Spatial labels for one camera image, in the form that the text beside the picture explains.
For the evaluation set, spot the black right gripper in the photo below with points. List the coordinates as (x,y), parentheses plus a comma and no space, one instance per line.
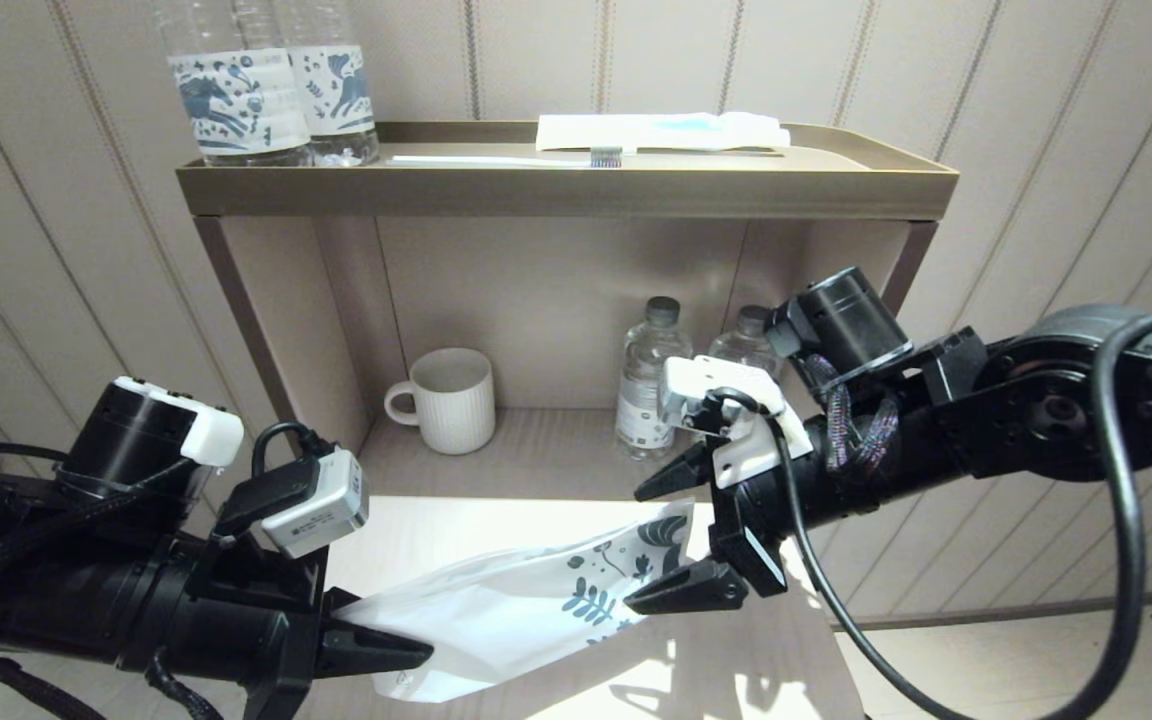
(751,540)

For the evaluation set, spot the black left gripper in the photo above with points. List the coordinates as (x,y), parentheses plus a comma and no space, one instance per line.
(281,630)

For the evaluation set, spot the white floral zip pouch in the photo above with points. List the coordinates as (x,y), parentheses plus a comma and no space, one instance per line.
(496,620)

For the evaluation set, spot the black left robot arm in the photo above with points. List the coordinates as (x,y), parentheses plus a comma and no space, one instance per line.
(86,600)

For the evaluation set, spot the small clear water bottle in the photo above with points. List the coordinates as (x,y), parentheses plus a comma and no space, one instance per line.
(746,345)
(648,400)

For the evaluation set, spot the white ribbed mug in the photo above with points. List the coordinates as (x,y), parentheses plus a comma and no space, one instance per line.
(456,405)

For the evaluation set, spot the beige wooden shelf cabinet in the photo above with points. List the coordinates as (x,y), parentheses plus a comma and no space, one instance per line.
(296,330)

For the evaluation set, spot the brown metal shelf tray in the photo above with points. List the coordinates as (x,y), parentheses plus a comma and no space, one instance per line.
(556,192)

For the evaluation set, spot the white wrapped blue toothbrush pack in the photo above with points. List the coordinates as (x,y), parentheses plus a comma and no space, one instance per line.
(656,130)

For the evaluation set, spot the white toothbrush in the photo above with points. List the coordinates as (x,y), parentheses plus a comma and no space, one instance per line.
(496,160)

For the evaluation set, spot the large bottle blue deer label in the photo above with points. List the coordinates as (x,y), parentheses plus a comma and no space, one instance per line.
(236,105)
(341,90)

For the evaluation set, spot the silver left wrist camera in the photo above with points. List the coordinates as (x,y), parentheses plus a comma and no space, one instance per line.
(316,505)

